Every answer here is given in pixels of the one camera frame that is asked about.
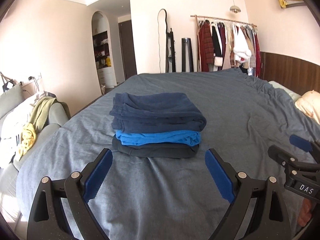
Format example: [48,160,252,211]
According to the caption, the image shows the grey-blue bed blanket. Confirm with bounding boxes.
[16,69,319,239]

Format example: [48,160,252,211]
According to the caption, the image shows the clothes rack with garments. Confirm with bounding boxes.
[191,15,263,77]

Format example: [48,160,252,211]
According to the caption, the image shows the light green pillow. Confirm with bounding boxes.
[268,81,302,102]

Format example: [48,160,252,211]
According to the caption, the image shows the dark wooden door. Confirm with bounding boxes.
[118,20,137,80]

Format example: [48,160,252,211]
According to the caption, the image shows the arched standing mirror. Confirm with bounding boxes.
[157,9,167,73]

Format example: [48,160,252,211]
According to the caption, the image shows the cream pillow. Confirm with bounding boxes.
[295,90,320,124]

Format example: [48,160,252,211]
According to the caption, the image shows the black folded garment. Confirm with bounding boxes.
[112,136,199,159]

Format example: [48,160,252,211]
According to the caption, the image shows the olive green cloth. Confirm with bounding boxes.
[29,96,57,133]

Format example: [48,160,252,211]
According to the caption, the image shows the navy blue pants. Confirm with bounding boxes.
[110,93,207,133]

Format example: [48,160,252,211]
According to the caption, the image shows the yellow garment on sofa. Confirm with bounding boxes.
[16,122,37,161]

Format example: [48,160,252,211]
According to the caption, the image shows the wooden headboard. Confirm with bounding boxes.
[260,52,320,95]

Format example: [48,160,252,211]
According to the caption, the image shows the bright blue folded garment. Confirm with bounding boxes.
[115,130,201,146]

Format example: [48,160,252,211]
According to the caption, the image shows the black ladder rack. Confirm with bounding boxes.
[165,29,176,73]

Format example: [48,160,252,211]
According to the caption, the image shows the arched wall shelf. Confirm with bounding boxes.
[92,12,117,93]

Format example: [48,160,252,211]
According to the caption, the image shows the pendant lamp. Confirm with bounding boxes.
[229,0,241,14]

